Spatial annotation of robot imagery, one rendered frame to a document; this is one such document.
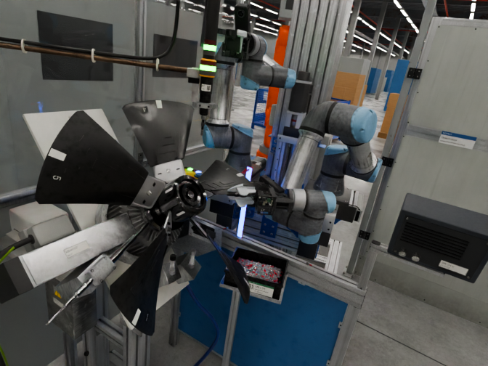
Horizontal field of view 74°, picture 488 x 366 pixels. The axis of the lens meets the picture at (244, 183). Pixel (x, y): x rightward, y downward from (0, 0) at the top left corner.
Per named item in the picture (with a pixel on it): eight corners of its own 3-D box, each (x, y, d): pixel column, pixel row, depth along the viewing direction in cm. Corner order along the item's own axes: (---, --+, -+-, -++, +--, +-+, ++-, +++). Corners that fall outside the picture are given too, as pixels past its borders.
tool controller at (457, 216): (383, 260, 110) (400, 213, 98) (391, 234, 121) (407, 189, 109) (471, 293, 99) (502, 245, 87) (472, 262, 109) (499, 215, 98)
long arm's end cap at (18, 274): (1, 268, 75) (18, 255, 68) (15, 297, 75) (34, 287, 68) (-15, 274, 72) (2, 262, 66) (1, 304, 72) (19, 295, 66)
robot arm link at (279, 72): (253, 62, 167) (293, 96, 130) (234, 59, 163) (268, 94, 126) (258, 38, 161) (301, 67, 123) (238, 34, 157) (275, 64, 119)
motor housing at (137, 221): (123, 271, 97) (148, 261, 89) (88, 203, 97) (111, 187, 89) (175, 241, 116) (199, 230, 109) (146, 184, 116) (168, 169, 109)
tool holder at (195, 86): (184, 105, 88) (186, 68, 85) (186, 102, 95) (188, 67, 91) (216, 110, 90) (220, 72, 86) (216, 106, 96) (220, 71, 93)
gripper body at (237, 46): (242, 59, 101) (253, 60, 111) (245, 28, 98) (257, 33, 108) (219, 55, 103) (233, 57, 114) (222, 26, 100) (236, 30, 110)
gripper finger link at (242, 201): (227, 202, 103) (255, 202, 105) (226, 192, 109) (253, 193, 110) (226, 210, 105) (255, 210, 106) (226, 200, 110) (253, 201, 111)
